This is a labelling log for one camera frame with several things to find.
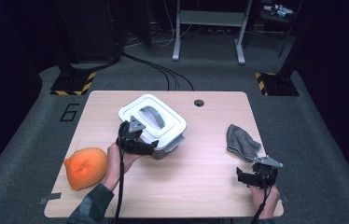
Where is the grey metal desk frame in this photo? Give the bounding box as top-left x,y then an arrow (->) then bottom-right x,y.
172,0 -> 254,65

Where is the grey storage bin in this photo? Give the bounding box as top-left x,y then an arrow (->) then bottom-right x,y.
150,134 -> 187,161

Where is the white lid with grey handle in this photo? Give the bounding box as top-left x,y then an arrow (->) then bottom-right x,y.
118,93 -> 188,152

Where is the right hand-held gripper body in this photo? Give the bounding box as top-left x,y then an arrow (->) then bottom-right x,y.
251,154 -> 284,189

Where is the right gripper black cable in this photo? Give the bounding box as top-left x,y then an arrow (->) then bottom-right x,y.
250,174 -> 272,224

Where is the black floor cable bundle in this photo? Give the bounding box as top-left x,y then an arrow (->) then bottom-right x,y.
121,51 -> 195,91

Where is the person's right hand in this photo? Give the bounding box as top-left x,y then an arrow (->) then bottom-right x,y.
250,183 -> 281,220

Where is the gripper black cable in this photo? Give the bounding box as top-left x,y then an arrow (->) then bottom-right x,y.
114,122 -> 126,224
250,174 -> 272,224

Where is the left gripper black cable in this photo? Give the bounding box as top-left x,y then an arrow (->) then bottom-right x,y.
114,122 -> 126,224

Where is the grey knitted cloth cover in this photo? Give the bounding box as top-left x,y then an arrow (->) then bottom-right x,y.
226,123 -> 262,162

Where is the black cabinet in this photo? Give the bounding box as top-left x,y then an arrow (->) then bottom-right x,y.
55,0 -> 124,63

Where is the person's left hand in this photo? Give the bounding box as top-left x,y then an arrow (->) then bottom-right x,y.
101,142 -> 143,191

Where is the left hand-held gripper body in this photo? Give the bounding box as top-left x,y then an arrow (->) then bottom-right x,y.
116,115 -> 147,153

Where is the white floor cable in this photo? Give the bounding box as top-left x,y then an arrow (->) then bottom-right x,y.
150,0 -> 193,49

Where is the dark shelf with clutter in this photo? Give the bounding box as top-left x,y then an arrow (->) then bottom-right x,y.
258,0 -> 302,59

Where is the black striped stand base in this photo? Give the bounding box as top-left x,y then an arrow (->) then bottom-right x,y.
49,71 -> 97,96
255,72 -> 300,97

